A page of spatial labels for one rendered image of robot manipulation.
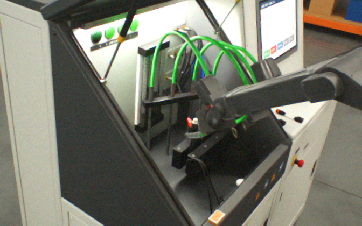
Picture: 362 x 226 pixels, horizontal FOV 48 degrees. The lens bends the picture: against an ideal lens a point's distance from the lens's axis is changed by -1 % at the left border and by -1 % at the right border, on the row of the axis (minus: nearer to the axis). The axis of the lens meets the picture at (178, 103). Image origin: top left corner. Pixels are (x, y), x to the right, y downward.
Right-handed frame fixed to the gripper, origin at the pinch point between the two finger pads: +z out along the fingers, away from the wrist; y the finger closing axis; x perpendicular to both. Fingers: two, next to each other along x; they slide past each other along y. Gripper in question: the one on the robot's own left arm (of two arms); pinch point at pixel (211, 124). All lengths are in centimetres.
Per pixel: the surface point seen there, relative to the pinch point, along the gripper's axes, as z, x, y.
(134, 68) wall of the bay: 24.7, -30.1, 17.7
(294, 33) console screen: 67, -44, -67
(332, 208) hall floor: 152, 54, -95
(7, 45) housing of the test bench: 9, -42, 57
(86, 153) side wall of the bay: 9.7, -1.1, 38.8
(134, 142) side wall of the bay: -5.9, 0.9, 23.3
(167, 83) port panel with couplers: 47, -27, 5
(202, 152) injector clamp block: 26.3, 5.5, 0.6
